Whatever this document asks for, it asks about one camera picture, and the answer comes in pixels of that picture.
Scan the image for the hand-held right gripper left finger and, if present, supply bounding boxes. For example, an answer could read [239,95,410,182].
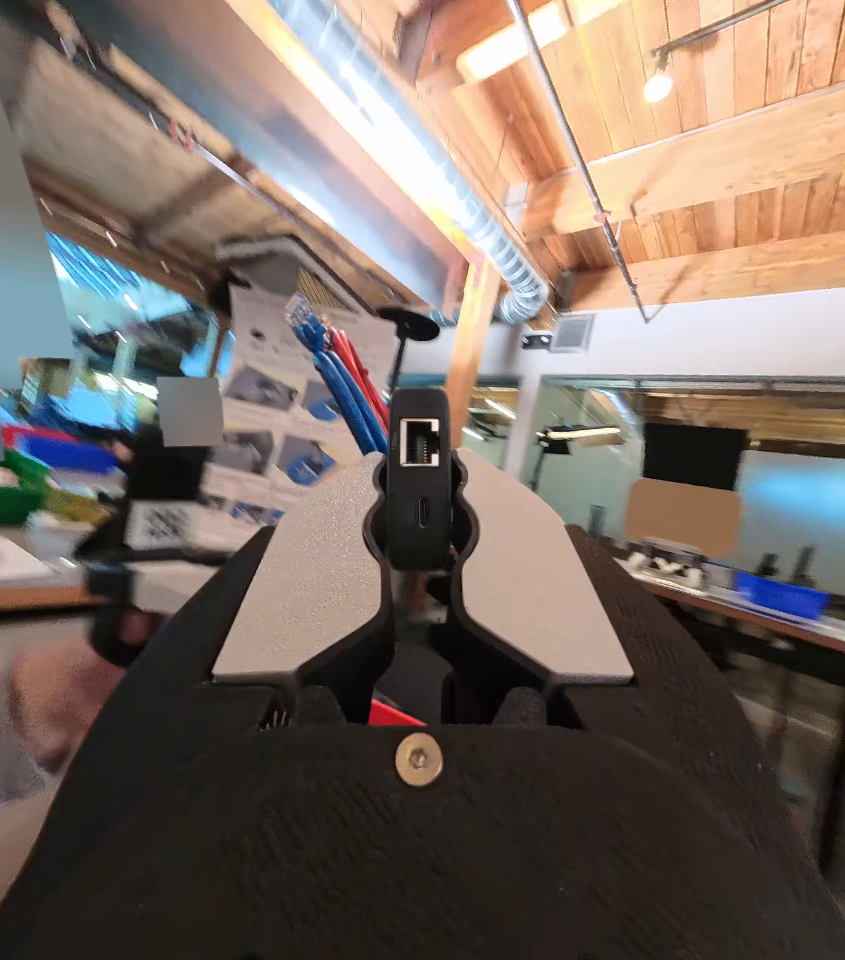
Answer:
[211,450,395,685]

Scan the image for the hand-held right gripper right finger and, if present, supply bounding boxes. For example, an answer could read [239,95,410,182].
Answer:
[449,447,635,685]

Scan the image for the black ethernet adapter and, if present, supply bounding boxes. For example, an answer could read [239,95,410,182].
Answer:
[386,387,455,571]

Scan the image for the wooden desk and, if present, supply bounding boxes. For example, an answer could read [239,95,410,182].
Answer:
[0,517,238,621]

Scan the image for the person's left hand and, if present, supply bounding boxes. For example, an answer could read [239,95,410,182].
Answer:
[8,609,170,760]

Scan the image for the flat blue bin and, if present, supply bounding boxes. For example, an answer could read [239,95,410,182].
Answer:
[16,429,122,475]

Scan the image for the white poster with blue pictures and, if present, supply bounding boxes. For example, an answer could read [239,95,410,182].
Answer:
[201,288,395,528]

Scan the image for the small white devices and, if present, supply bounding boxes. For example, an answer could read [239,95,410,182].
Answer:
[627,549,707,588]

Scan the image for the studio light on stand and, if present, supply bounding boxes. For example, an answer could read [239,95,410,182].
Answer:
[529,422,628,495]

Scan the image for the black panel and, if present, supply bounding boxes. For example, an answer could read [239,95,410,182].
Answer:
[642,422,751,494]

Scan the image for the ceiling air conditioner unit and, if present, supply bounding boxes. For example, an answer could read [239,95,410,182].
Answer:
[214,234,375,320]

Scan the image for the small blue plastic bin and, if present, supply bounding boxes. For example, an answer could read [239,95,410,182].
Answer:
[735,571,831,622]

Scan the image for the black round lamp on stand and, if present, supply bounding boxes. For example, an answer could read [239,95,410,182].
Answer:
[376,304,442,393]

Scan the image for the long work table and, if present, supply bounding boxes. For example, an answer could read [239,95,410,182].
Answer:
[616,555,845,672]

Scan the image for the metal ceiling pipe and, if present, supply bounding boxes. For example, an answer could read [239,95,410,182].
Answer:
[505,0,667,325]

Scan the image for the ceiling spot light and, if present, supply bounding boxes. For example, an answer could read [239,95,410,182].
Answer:
[641,45,677,105]

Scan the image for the ceiling light panel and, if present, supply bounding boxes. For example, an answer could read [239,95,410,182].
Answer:
[456,2,572,82]

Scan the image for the blue ethernet cable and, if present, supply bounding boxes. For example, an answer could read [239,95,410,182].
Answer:
[283,291,382,459]
[310,315,388,455]

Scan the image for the red ethernet cable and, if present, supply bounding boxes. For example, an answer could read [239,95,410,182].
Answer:
[328,322,392,444]

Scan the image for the white wall vent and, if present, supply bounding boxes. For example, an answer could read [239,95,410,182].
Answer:
[548,312,598,355]

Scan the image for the wooden post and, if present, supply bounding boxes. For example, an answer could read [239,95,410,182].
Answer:
[443,255,505,425]

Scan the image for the silver ventilation duct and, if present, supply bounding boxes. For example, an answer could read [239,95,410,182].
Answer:
[265,0,553,325]

